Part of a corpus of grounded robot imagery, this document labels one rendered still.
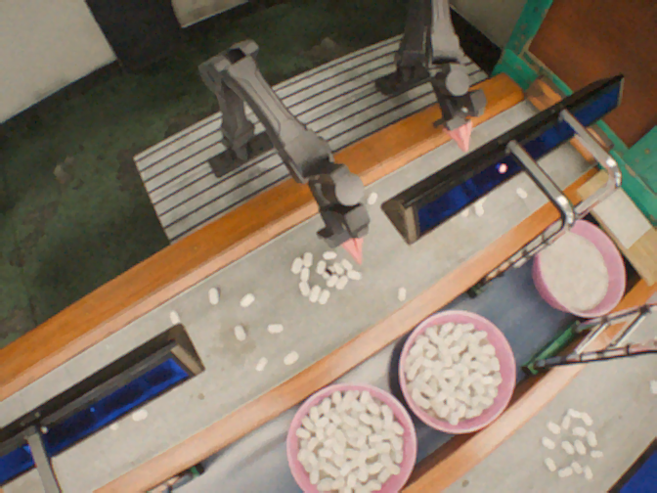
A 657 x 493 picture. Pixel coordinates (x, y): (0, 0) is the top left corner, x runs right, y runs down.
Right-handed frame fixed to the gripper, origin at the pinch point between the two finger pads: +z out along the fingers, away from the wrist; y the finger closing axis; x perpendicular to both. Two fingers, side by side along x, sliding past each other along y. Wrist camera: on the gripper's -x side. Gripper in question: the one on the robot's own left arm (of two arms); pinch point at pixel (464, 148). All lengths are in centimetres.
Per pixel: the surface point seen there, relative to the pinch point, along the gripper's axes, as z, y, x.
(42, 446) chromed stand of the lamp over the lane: -6, -97, -34
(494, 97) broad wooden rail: -5.7, 26.5, 11.5
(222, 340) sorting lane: 11, -75, 0
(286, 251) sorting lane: 3, -52, 7
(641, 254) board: 41, 28, -30
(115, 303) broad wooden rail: -6, -94, 12
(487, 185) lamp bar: -3.3, -21.7, -30.5
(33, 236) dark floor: -33, -158, 134
